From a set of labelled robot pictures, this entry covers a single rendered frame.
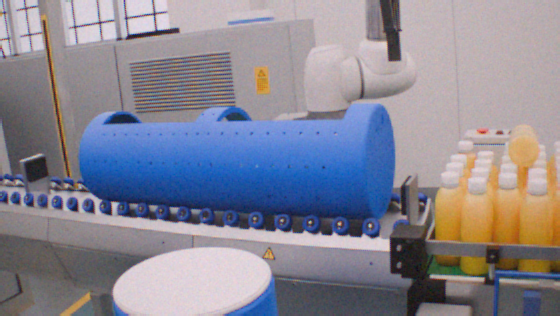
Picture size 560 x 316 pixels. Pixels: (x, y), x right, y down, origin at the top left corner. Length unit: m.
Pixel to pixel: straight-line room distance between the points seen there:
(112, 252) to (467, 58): 2.97
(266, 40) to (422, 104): 1.55
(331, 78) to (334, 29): 2.28
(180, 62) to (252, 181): 1.87
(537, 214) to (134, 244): 1.10
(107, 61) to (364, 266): 2.42
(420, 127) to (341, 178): 2.90
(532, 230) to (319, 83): 0.98
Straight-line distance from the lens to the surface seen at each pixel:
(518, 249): 1.17
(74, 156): 2.42
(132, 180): 1.58
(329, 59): 1.88
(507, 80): 4.09
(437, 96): 4.09
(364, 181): 1.25
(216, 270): 1.00
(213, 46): 3.06
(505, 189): 1.20
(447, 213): 1.21
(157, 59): 3.22
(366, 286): 1.36
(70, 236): 1.87
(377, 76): 1.92
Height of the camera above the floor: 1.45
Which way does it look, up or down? 13 degrees down
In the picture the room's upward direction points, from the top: 6 degrees counter-clockwise
